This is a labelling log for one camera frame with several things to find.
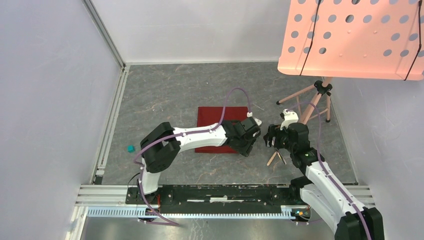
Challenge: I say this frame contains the dark red cloth napkin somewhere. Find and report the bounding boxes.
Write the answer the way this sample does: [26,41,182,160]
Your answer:
[194,106,248,154]

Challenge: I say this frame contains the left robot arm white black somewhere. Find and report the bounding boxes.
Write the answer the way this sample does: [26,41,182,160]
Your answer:
[137,116,262,204]

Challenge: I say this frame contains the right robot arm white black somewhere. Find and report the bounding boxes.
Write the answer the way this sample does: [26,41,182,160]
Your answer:
[264,122,385,240]

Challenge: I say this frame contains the metal fork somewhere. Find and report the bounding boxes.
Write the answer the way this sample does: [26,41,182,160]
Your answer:
[275,148,287,165]

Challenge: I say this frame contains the pink tripod stand legs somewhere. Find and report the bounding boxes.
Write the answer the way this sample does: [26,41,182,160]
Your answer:
[276,76,333,124]

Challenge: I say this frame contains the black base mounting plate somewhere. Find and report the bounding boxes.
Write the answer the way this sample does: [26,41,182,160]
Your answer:
[145,184,311,215]

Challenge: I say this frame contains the teal small object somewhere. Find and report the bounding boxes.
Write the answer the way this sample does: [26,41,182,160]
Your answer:
[127,145,136,153]

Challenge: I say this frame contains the pink perforated stand tray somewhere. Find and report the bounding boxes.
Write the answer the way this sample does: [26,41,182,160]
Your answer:
[277,0,424,81]

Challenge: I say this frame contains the wooden handled spoon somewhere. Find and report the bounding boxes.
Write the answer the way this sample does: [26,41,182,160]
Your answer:
[266,151,278,166]

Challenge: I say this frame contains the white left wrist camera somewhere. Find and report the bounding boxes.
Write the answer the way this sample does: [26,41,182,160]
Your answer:
[246,112,263,127]

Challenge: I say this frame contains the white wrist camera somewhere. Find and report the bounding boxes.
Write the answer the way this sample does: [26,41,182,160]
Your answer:
[279,109,299,130]
[246,112,263,127]

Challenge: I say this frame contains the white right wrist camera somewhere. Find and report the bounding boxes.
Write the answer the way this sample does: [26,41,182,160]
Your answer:
[279,109,299,130]

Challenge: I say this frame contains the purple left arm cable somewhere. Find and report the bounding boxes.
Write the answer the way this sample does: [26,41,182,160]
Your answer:
[133,87,253,227]

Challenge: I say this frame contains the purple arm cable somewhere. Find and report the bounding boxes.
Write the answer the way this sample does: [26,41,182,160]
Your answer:
[133,87,253,227]
[286,100,374,240]

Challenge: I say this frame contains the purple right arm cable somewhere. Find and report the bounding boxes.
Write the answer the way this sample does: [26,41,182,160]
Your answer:
[286,100,374,240]

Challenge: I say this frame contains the white slotted cable duct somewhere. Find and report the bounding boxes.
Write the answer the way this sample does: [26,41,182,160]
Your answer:
[86,206,310,220]

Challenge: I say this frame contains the aluminium frame rail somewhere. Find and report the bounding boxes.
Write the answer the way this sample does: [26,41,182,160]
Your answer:
[82,0,126,69]

